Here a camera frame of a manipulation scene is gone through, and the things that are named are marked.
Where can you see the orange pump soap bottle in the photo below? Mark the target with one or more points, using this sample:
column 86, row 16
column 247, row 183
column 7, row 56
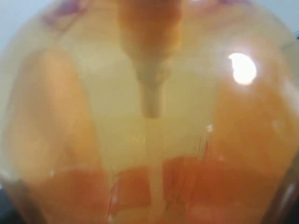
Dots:
column 151, row 112

